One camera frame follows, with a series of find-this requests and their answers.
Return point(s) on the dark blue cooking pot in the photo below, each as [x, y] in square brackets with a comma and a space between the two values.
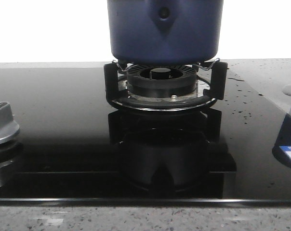
[164, 32]

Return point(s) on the black pot support grate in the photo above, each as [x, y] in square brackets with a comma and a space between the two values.
[210, 87]

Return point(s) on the black gas burner head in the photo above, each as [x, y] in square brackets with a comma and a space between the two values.
[161, 82]

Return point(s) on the black glass cooktop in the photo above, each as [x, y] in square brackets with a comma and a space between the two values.
[73, 148]

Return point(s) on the silver stove control knob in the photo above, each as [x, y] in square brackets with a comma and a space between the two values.
[9, 128]

